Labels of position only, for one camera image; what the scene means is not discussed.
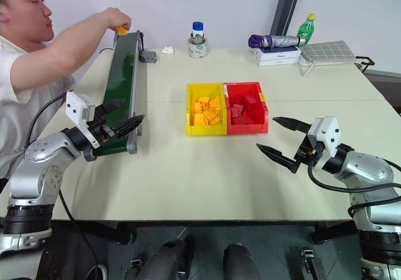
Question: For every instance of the person's bare forearm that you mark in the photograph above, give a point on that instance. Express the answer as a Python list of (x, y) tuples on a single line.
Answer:
[(62, 48)]

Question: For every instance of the red toy block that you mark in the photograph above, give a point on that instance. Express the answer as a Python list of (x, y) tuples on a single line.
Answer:
[(250, 99), (237, 110)]

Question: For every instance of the dark rounded shape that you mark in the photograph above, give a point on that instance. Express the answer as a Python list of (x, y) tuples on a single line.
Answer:
[(239, 262), (169, 261)]

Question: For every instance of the purple grey folded umbrella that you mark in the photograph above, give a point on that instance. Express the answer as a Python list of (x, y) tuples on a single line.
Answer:
[(275, 41)]

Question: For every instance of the white bottle with blue cap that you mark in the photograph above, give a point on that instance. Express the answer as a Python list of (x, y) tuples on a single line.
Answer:
[(198, 31)]

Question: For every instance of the yellow plastic bin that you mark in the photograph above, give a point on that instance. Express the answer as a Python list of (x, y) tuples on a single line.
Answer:
[(206, 129)]

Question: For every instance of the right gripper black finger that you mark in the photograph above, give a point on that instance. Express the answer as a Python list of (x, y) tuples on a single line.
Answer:
[(277, 156), (293, 124)]

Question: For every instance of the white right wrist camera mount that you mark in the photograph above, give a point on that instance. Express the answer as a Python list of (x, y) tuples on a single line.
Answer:
[(327, 132)]

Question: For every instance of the green bottle with yellow cap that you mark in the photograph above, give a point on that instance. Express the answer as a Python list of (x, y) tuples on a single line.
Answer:
[(305, 31)]

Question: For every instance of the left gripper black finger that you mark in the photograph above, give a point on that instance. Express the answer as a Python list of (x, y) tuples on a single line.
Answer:
[(108, 107), (130, 125)]

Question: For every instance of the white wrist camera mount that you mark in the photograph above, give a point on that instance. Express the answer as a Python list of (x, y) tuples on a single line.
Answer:
[(75, 104), (327, 132)]

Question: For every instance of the white printed tape roll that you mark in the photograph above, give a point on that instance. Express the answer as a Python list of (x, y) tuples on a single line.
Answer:
[(198, 50)]

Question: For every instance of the black metal latch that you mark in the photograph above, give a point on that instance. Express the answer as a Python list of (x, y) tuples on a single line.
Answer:
[(313, 262)]

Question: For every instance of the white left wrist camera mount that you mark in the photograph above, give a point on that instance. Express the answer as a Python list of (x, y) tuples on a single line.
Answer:
[(75, 104)]

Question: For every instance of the grey diagonal beam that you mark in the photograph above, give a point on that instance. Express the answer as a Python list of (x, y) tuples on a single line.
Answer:
[(288, 4)]

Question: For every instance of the person in white shirt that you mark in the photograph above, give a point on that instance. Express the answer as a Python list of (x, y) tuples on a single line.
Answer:
[(18, 10)]

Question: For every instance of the white gridded pad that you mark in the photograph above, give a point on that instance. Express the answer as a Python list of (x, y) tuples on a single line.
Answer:
[(327, 52)]

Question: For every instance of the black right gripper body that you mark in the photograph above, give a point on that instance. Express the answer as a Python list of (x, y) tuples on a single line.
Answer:
[(308, 151)]

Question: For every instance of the crumpled white tissue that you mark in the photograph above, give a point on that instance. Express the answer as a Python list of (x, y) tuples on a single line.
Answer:
[(168, 50)]

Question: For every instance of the red plastic bin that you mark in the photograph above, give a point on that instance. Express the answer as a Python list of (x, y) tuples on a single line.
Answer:
[(247, 129)]

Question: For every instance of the green conveyor belt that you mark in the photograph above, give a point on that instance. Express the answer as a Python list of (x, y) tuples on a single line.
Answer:
[(122, 79)]

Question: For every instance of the yellow toy block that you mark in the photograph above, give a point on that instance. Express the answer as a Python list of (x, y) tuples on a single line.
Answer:
[(196, 106), (199, 119), (212, 117), (216, 103), (122, 31)]

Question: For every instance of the dark brown clamp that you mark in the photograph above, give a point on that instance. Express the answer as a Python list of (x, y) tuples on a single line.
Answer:
[(365, 62)]

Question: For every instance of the black table frame bracket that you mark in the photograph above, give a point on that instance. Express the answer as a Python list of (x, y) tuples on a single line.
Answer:
[(103, 231), (332, 233)]

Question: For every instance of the white flat carton box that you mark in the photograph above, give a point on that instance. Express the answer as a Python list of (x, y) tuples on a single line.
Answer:
[(277, 52), (279, 62)]

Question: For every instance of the person's hand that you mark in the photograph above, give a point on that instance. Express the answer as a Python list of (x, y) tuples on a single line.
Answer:
[(119, 17)]

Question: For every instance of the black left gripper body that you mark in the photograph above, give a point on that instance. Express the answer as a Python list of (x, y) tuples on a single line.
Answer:
[(99, 131)]

